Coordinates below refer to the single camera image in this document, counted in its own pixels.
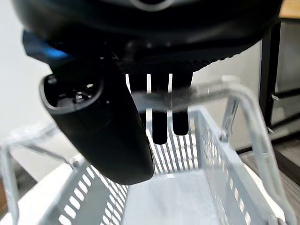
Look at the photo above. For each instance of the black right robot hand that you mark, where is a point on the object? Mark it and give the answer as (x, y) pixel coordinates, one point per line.
(112, 131)

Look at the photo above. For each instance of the white plastic shopping basket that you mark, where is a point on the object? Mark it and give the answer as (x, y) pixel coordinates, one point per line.
(187, 194)

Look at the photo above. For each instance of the black metal frame cabinet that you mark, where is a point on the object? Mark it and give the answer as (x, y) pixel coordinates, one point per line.
(281, 82)

